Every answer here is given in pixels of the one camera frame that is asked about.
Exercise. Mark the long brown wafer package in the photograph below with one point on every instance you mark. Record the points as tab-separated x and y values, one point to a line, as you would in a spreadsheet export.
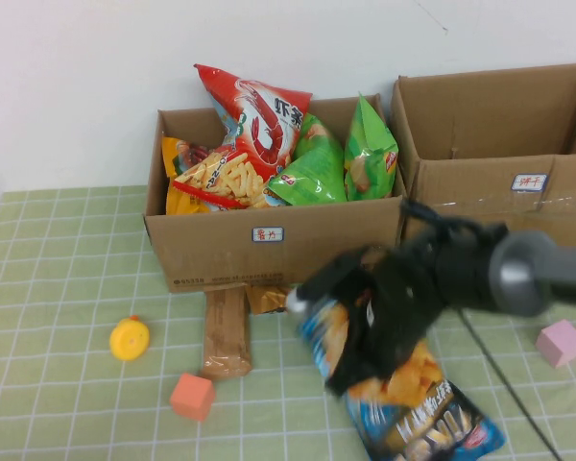
225	331

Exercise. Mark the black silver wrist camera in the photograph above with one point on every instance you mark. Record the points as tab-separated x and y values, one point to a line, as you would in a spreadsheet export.
326	283

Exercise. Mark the yellow rubber duck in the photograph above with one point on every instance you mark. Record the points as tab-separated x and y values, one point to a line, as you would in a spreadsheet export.
129	341

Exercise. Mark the cardboard box with chips label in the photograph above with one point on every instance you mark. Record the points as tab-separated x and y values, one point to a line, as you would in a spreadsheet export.
211	249

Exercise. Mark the orange foam cube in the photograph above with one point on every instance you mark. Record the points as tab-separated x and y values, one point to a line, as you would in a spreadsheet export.
189	396

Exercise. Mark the green potato chips bag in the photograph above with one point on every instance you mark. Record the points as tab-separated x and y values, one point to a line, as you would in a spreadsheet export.
369	144
312	177
312	134

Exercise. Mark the green checked tablecloth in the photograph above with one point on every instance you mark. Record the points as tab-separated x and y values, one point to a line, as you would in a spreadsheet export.
53	288

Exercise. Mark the red shrimp stick bag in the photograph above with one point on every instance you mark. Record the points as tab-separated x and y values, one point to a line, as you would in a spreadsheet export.
264	120

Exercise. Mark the golden brown snack packet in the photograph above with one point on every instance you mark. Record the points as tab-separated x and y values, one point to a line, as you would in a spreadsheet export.
264	300

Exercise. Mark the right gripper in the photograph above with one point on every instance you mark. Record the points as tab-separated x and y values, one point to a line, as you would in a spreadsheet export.
403	298

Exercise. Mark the cardboard box with biscuit label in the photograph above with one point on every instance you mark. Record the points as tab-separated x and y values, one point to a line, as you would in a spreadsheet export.
485	115

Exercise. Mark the blue shrimp chips bag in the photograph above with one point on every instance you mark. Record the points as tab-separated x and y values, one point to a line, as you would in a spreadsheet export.
422	422

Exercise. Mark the yellow crinkle fries bag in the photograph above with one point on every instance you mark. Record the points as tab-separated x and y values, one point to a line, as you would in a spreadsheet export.
230	180

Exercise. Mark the pink foam cube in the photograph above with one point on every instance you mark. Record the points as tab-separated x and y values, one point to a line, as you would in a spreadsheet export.
561	343

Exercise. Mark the orange snack bag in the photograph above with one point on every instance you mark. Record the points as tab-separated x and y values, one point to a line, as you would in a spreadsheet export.
180	204

